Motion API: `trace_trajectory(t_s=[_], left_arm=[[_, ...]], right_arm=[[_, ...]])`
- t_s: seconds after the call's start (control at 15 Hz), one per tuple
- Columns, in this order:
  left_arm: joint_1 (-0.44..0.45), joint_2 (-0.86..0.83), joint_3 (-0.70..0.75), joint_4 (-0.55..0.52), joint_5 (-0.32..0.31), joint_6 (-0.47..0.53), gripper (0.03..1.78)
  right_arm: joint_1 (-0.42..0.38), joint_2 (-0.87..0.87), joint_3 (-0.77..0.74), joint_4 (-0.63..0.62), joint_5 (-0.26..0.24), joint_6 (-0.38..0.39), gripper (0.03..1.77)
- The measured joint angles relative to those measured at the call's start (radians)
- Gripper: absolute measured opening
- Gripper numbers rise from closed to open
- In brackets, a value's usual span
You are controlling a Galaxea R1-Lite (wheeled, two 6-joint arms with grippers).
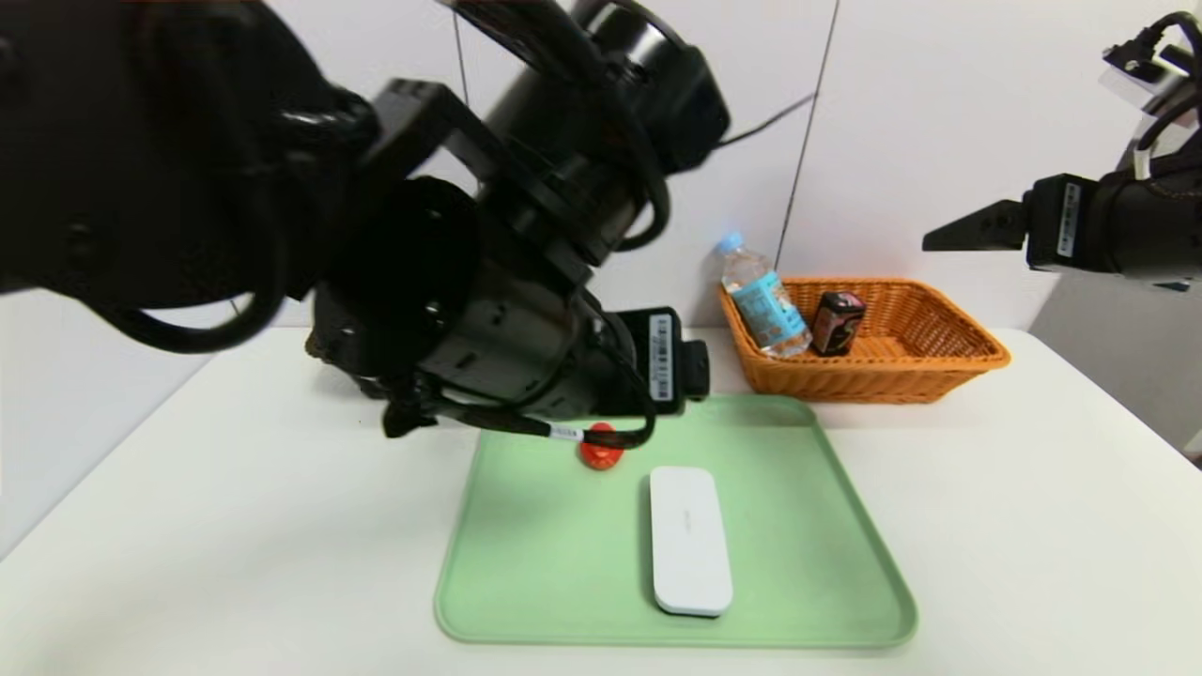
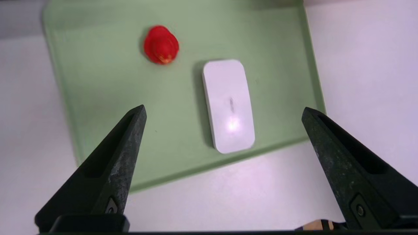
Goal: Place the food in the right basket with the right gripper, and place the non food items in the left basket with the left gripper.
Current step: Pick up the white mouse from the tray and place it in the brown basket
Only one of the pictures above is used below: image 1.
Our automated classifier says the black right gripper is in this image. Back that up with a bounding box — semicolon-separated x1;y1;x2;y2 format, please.
921;172;1202;281

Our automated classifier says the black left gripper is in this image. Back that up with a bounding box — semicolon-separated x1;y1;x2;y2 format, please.
612;306;710;415

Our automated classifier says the clear water bottle blue cap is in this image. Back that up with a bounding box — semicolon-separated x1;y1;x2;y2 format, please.
717;232;814;361

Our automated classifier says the small black red snack can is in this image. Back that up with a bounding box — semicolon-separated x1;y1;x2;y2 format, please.
811;290;869;358

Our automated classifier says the white oblong case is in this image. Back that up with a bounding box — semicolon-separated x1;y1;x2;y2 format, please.
650;466;735;619

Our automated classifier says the orange wicker basket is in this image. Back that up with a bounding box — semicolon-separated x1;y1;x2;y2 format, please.
719;277;1012;406

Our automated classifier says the red rubber duck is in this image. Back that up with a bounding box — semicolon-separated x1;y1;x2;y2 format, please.
578;422;626;471

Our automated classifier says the light green plastic tray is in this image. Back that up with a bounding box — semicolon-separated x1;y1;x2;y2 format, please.
434;393;919;649

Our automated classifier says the thin black zip tie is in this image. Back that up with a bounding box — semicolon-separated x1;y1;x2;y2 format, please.
718;91;818;151

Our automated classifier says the black cable with white tag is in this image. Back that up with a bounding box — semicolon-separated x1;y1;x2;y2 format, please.
380;394;658;452

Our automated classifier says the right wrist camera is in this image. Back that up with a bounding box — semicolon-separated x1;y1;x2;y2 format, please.
1101;38;1189;118

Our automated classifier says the thick black left arm hose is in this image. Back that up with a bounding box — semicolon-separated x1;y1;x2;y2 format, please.
89;272;287;356

